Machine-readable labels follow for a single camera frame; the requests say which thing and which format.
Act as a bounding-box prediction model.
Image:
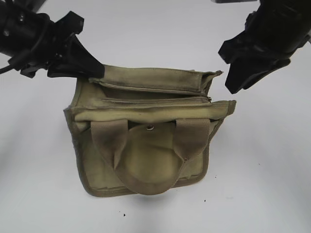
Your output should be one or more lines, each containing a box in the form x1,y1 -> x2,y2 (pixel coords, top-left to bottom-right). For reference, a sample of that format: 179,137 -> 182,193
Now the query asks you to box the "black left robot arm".
0,0 -> 105,78

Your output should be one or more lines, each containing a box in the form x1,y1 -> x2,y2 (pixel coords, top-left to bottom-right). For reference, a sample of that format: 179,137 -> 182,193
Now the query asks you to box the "olive yellow canvas bag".
64,66 -> 236,197

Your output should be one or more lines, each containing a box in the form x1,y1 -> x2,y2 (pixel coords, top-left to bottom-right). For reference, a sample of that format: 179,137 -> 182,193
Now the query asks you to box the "black cable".
0,62 -> 15,75

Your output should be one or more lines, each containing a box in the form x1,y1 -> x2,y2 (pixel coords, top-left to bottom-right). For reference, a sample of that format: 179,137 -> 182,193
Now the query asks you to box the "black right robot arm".
218,0 -> 311,94

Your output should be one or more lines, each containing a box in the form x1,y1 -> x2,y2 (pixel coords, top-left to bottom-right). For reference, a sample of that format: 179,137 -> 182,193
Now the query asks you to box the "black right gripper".
218,31 -> 291,94

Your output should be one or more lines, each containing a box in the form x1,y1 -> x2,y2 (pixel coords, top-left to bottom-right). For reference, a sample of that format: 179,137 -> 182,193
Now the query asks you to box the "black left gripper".
8,11 -> 105,78

